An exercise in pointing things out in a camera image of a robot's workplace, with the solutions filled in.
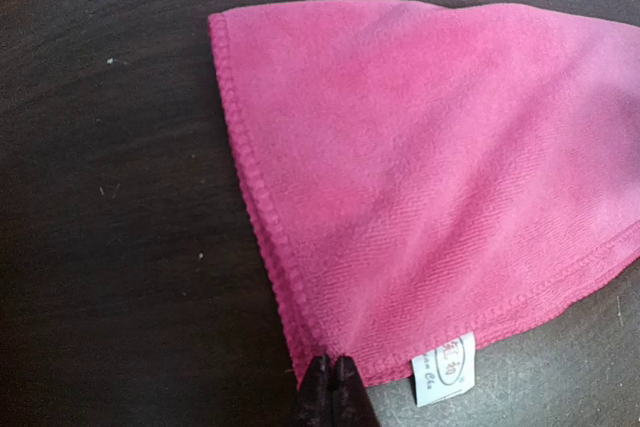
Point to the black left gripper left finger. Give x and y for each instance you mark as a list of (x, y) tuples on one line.
[(312, 403)]

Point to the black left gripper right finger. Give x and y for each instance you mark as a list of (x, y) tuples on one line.
[(351, 404)]

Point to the pink towel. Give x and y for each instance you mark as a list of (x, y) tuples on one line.
[(414, 173)]

